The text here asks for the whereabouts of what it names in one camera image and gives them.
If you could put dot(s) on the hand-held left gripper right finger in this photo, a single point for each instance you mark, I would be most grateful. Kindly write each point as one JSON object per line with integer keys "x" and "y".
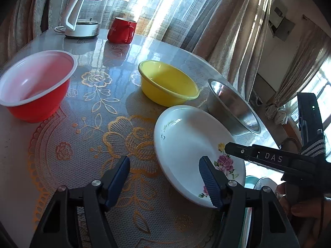
{"x": 210, "y": 179}

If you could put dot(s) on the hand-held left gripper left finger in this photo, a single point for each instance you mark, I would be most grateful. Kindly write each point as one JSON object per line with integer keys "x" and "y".
{"x": 120, "y": 174}

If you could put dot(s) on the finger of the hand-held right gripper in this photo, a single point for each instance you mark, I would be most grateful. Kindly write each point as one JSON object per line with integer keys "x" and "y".
{"x": 248, "y": 153}

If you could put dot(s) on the white floral plate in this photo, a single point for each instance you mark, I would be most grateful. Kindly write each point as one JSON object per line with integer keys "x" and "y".
{"x": 186, "y": 139}

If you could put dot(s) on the stainless steel bowl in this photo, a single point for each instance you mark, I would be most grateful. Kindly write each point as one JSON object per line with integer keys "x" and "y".
{"x": 232, "y": 108}

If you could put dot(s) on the yellow plastic bowl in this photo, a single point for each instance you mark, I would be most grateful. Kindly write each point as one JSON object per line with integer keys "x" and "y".
{"x": 165, "y": 93}

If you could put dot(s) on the red plastic bowl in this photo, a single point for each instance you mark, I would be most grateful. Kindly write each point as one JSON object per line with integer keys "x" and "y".
{"x": 38, "y": 108}

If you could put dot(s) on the person's right hand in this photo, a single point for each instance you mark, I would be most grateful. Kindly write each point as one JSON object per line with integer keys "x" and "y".
{"x": 303, "y": 210}

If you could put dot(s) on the teal plastic object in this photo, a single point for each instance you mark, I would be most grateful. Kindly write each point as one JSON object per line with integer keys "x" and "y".
{"x": 250, "y": 182}

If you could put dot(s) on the gold floral lace tablecloth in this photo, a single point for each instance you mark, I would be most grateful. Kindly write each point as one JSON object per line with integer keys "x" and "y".
{"x": 103, "y": 139}

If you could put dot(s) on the beige velvet curtain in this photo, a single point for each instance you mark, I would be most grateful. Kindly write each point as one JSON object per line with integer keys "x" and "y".
{"x": 302, "y": 69}
{"x": 232, "y": 36}
{"x": 31, "y": 18}

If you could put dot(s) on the red mug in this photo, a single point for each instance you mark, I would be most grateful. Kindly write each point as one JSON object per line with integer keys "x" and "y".
{"x": 119, "y": 32}

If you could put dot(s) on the glass electric kettle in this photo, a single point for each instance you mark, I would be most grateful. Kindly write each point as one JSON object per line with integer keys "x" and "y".
{"x": 82, "y": 31}

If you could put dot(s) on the white sheer curtain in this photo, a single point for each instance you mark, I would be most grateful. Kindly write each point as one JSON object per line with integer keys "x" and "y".
{"x": 160, "y": 10}

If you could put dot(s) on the grey wall panel box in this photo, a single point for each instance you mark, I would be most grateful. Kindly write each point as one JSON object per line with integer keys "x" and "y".
{"x": 281, "y": 20}

